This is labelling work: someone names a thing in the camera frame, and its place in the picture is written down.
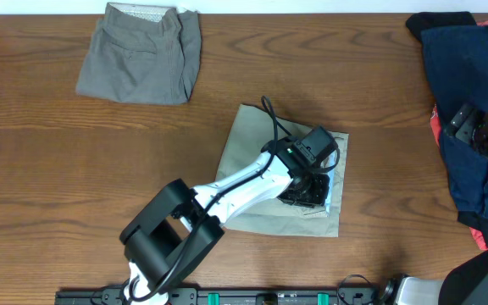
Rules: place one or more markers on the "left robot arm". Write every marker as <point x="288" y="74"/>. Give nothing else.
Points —
<point x="176" y="230"/>

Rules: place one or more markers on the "navy blue garment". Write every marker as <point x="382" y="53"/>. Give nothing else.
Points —
<point x="464" y="84"/>

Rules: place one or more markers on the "black garment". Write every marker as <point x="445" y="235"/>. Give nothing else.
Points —
<point x="439" y="20"/>

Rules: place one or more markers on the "black mounting rail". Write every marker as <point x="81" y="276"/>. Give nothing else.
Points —
<point x="351" y="295"/>

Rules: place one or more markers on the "folded dark grey shorts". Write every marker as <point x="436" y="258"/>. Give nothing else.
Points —
<point x="142" y="54"/>

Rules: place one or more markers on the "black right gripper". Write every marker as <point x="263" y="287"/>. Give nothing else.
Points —
<point x="466" y="124"/>

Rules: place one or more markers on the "light khaki shorts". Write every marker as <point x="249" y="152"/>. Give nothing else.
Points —
<point x="251" y="129"/>

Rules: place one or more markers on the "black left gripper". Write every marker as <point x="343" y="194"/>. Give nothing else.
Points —
<point x="324" y="187"/>

